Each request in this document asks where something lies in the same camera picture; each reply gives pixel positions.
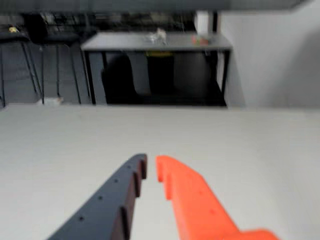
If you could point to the dark navy gripper finger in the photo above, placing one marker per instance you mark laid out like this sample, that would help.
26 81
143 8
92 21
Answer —
105 212

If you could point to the black metal frame table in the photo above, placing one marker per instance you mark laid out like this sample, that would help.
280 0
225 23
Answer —
120 42

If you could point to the dark chair under table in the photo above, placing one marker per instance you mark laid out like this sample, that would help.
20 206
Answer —
117 75

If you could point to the black thin-legged chair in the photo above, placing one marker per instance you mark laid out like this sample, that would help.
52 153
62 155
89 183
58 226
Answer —
36 28

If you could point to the red and green object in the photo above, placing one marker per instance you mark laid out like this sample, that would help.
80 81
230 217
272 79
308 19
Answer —
200 40

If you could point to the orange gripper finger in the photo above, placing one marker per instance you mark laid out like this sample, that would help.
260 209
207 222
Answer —
197 210

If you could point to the clear object on table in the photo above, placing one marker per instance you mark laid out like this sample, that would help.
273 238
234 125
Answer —
156 36

